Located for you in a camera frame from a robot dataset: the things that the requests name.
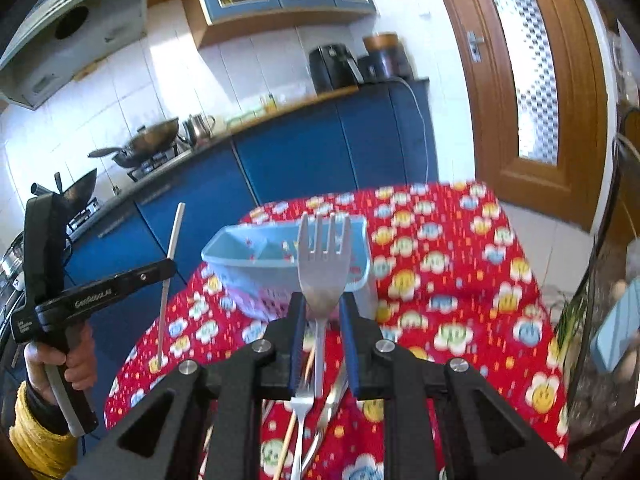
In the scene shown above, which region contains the red smiley flower tablecloth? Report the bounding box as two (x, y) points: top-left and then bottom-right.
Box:
(104, 182), (568, 455)

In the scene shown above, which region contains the left hand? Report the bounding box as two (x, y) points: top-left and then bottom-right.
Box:
(24, 323), (98, 405)

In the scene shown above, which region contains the range hood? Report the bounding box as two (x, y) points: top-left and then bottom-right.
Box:
(1, 0), (146, 110)

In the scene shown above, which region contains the brown wooden door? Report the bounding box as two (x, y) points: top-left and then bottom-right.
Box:
(444, 0), (608, 231)

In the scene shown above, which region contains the wok on stove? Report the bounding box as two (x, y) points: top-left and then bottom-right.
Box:
(88, 117), (179, 169)

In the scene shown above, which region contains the silver metal knife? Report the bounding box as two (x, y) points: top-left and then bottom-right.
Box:
(302, 362), (348, 474)

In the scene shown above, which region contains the gas stove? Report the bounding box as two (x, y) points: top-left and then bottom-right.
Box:
(66, 141), (189, 234)

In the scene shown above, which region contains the white silver chopstick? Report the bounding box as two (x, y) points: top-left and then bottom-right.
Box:
(156, 203), (186, 370)

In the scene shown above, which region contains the light blue utensil box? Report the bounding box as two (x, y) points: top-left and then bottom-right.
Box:
(201, 216), (378, 322)

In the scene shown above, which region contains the steel kettle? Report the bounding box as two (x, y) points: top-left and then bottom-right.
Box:
(181, 114), (216, 148)

